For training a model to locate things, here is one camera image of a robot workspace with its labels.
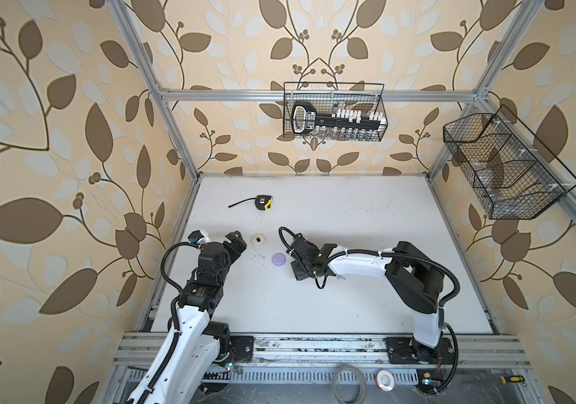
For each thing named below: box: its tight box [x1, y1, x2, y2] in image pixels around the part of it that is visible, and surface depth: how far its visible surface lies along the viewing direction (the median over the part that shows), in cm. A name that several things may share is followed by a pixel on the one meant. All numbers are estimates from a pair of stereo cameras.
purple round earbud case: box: [272, 252, 287, 267], surface depth 94 cm
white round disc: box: [375, 368, 397, 393], surface depth 70 cm
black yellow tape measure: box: [228, 195, 274, 211], surface depth 110 cm
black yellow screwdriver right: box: [500, 375, 525, 385], surface depth 71 cm
